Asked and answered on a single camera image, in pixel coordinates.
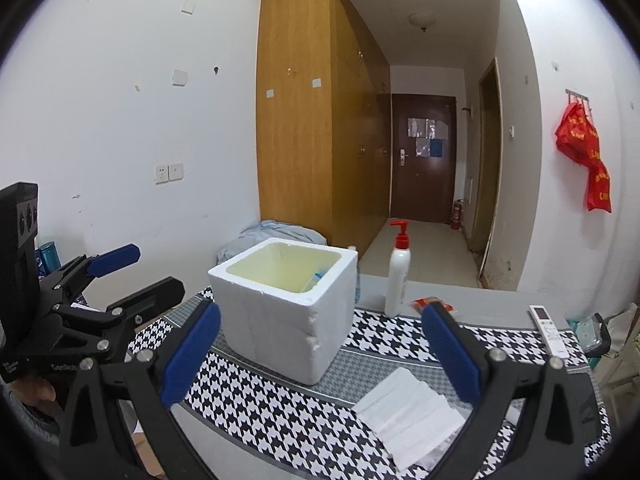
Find white tissue stack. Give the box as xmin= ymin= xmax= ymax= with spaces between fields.
xmin=352 ymin=367 xmax=471 ymax=472

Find person's left hand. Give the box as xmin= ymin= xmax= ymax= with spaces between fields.
xmin=10 ymin=375 xmax=56 ymax=412

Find red snack packet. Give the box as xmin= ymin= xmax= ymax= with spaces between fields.
xmin=410 ymin=297 xmax=454 ymax=314

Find houndstooth table cloth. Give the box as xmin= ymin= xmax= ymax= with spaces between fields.
xmin=124 ymin=271 xmax=614 ymax=480

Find white remote control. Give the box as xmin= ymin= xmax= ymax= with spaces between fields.
xmin=529 ymin=304 xmax=570 ymax=361

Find white lotion pump bottle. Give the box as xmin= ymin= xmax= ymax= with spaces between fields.
xmin=384 ymin=220 xmax=411 ymax=318

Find white styrofoam box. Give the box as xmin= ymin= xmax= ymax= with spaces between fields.
xmin=208 ymin=238 xmax=358 ymax=386

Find teal plastic basket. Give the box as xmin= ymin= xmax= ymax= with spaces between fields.
xmin=567 ymin=313 xmax=612 ymax=360

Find red fire extinguisher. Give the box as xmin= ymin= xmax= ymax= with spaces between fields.
xmin=450 ymin=200 xmax=464 ymax=230

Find light blue crumpled cloth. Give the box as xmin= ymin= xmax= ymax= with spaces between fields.
xmin=216 ymin=219 xmax=329 ymax=266

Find dark brown entrance door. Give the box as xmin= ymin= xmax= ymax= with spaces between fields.
xmin=390 ymin=93 xmax=457 ymax=223

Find red hanging plastic bags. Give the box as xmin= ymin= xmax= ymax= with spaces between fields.
xmin=555 ymin=100 xmax=612 ymax=214

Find wooden wardrobe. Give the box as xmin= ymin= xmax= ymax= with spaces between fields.
xmin=256 ymin=0 xmax=392 ymax=252

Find ceiling lamp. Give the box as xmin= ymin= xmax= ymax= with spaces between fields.
xmin=408 ymin=11 xmax=437 ymax=32

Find white wall socket pair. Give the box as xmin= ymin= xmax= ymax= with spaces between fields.
xmin=154 ymin=162 xmax=184 ymax=185

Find side doorway wooden frame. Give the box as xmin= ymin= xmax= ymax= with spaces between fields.
xmin=470 ymin=58 xmax=503 ymax=288

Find wall coat hook rack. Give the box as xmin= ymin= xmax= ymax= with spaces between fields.
xmin=565 ymin=89 xmax=589 ymax=103

